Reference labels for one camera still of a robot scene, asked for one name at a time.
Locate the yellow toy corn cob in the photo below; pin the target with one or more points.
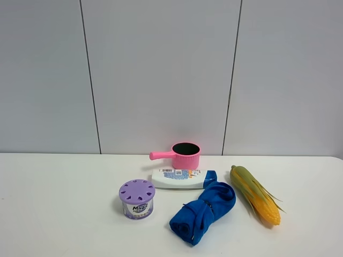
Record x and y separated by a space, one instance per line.
259 199

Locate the pink toy saucepan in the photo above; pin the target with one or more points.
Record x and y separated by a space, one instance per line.
183 155

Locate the white blue shampoo bottle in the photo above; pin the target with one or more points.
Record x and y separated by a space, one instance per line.
183 178

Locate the purple air freshener jar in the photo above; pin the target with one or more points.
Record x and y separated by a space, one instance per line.
137 198

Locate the blue rolled towel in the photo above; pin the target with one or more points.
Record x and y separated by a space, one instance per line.
193 220

